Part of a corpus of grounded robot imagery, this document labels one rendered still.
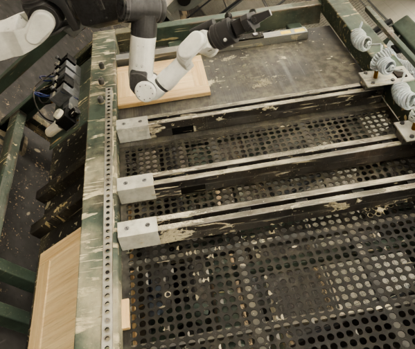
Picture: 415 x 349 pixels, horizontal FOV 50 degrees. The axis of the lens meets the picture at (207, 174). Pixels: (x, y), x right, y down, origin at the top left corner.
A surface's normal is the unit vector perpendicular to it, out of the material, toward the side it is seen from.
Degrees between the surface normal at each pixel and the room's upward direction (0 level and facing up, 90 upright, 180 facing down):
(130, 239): 90
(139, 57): 90
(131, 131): 90
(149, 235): 90
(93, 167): 57
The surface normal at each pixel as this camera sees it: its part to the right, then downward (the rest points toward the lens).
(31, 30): 0.15, 0.70
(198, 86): -0.07, -0.69
